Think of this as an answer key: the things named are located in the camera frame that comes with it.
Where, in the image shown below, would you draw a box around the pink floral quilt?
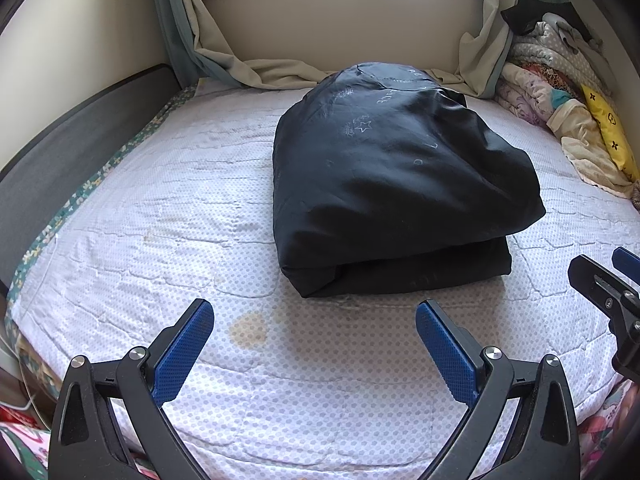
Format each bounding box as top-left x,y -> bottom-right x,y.
495,62 -> 586,128

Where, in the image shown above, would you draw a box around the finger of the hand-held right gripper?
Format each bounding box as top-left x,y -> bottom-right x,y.
612,246 -> 640,282
568,255 -> 640,320

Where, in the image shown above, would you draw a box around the beige curtain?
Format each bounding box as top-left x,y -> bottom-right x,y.
180,0 -> 331,90
425,0 -> 516,100

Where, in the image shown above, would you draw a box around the teal floral bed sheet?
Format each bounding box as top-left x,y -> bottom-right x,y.
5,85 -> 198,361

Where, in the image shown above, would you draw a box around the dark blue buttoned jacket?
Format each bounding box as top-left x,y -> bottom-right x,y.
272,61 -> 547,298

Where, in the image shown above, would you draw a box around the pink printed pajama pants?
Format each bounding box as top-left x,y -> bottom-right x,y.
0,380 -> 628,480

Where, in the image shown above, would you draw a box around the black cloth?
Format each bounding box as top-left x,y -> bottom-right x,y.
501,0 -> 576,36

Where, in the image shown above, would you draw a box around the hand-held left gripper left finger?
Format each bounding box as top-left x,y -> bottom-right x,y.
48,298 -> 216,480

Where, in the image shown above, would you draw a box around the white quilted bed pad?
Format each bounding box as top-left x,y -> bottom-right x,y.
5,77 -> 640,480

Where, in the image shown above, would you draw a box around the cream blanket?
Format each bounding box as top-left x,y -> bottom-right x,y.
545,100 -> 636,196

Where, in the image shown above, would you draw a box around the grey polka dot blanket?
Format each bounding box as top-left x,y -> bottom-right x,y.
507,12 -> 608,78

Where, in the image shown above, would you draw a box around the yellow patterned pillow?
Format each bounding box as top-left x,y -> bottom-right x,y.
580,84 -> 640,183

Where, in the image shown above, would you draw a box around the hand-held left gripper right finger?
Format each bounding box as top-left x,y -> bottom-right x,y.
415,299 -> 581,480

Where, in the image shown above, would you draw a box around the dark grey bed board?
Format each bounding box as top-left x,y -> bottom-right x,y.
0,62 -> 181,291

